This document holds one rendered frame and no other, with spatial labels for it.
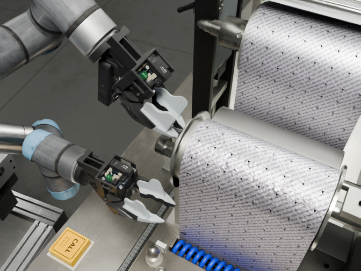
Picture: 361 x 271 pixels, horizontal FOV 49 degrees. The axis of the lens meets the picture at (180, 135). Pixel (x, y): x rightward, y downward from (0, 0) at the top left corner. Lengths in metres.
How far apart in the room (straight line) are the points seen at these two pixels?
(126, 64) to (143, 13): 2.83
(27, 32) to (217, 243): 0.52
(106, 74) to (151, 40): 2.46
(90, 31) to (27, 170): 1.80
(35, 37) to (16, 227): 1.32
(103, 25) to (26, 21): 0.15
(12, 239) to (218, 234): 1.30
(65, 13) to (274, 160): 0.40
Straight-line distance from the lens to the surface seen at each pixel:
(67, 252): 1.00
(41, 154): 0.91
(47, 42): 0.76
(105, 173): 0.82
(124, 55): 0.65
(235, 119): 0.79
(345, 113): 0.77
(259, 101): 0.82
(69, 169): 0.86
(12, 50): 0.72
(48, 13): 0.69
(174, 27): 3.29
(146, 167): 1.13
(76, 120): 2.58
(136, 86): 0.65
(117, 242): 1.02
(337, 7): 0.74
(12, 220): 1.98
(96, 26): 0.66
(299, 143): 0.78
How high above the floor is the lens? 1.80
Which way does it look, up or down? 48 degrees down
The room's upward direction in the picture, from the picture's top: straight up
